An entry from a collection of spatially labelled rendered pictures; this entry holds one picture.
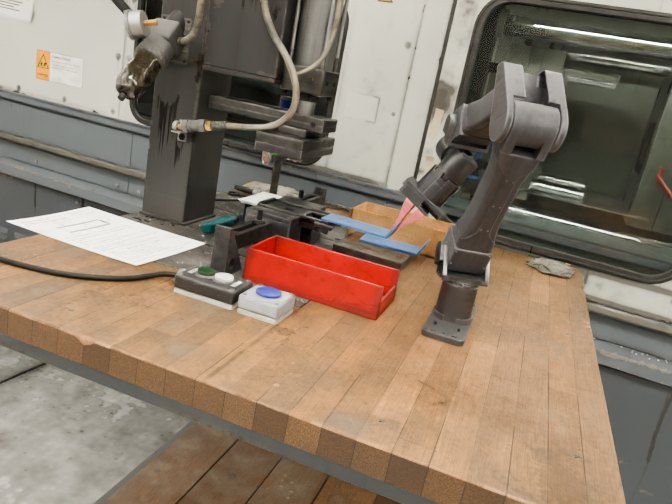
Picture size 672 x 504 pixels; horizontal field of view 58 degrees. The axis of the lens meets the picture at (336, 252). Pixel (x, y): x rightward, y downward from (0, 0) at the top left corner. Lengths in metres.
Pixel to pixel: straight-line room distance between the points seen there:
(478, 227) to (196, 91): 0.65
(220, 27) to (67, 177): 1.38
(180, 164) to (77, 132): 1.18
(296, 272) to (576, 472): 0.53
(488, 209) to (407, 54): 0.95
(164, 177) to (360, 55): 0.79
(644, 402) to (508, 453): 1.17
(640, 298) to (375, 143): 0.85
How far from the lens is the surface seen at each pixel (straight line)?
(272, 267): 1.04
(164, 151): 1.35
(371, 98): 1.87
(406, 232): 1.45
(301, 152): 1.15
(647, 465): 1.98
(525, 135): 0.89
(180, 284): 0.97
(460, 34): 1.76
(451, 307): 1.04
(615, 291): 1.77
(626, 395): 1.89
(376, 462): 0.69
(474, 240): 1.00
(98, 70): 2.43
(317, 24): 1.22
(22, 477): 2.07
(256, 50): 1.24
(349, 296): 1.00
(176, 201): 1.35
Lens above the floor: 1.27
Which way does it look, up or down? 16 degrees down
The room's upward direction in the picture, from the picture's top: 11 degrees clockwise
